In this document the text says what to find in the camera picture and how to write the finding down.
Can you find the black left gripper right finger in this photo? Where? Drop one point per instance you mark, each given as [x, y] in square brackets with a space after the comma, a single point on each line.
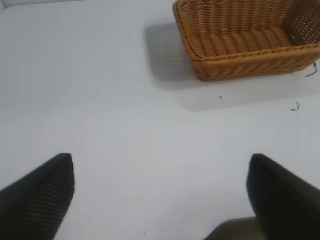
[285, 200]

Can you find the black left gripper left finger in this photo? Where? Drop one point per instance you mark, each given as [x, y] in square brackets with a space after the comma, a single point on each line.
[35, 200]

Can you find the brown woven wicker basket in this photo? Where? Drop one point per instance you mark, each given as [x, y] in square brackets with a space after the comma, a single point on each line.
[240, 42]

